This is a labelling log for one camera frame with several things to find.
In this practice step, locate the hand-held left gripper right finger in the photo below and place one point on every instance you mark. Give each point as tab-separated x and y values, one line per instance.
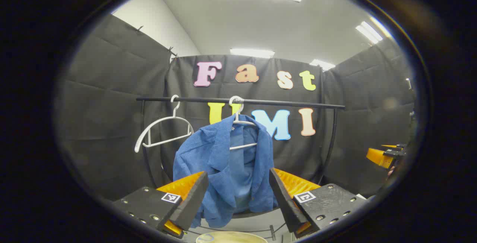
285	202

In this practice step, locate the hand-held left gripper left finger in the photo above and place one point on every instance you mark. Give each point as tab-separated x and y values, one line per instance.
190	205

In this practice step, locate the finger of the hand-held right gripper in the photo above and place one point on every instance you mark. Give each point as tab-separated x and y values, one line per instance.
378	157

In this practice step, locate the beige laundry hamper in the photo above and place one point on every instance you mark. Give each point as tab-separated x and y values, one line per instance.
231	237

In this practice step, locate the white plastic clothes hanger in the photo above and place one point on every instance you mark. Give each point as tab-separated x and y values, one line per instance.
242	146
164	120

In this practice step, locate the black metal clothes rack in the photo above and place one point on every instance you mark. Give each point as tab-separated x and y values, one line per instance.
283	103

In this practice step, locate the white paper sheet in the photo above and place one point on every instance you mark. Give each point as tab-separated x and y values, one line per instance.
361	196

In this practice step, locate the black backdrop cloth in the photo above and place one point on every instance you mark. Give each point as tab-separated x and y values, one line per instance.
111	123

